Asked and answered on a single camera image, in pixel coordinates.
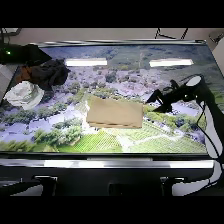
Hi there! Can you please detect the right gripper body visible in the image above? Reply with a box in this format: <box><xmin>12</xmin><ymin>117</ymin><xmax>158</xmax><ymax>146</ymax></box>
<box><xmin>162</xmin><ymin>86</ymin><xmax>193</xmax><ymax>108</ymax></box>

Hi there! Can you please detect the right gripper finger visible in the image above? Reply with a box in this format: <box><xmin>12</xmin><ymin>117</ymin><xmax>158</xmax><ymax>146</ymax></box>
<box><xmin>145</xmin><ymin>89</ymin><xmax>166</xmax><ymax>105</ymax></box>
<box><xmin>153</xmin><ymin>103</ymin><xmax>174</xmax><ymax>114</ymax></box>

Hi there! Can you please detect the tan folded garment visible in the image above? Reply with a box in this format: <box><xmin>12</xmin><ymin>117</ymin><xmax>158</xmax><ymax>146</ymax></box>
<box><xmin>85</xmin><ymin>95</ymin><xmax>145</xmax><ymax>130</ymax></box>

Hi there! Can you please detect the dark grey garment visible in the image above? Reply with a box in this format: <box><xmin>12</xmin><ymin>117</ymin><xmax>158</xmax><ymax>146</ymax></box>
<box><xmin>29</xmin><ymin>58</ymin><xmax>72</xmax><ymax>92</ymax></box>

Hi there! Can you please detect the white garment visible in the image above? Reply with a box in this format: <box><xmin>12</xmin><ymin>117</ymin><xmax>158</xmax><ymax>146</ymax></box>
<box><xmin>3</xmin><ymin>80</ymin><xmax>45</xmax><ymax>111</ymax></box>

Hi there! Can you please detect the brown garment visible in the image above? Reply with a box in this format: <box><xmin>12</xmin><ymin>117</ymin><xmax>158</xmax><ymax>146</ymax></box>
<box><xmin>14</xmin><ymin>64</ymin><xmax>34</xmax><ymax>85</ymax></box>

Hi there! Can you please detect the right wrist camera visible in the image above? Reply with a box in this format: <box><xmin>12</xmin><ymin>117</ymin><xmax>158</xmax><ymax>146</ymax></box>
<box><xmin>169</xmin><ymin>78</ymin><xmax>180</xmax><ymax>90</ymax></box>

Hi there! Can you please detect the black cable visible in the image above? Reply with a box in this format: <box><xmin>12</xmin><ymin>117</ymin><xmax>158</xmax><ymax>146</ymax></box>
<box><xmin>195</xmin><ymin>96</ymin><xmax>210</xmax><ymax>152</ymax></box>

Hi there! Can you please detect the silver frame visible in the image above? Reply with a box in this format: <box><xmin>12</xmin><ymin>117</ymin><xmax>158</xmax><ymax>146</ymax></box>
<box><xmin>0</xmin><ymin>156</ymin><xmax>216</xmax><ymax>197</ymax></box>

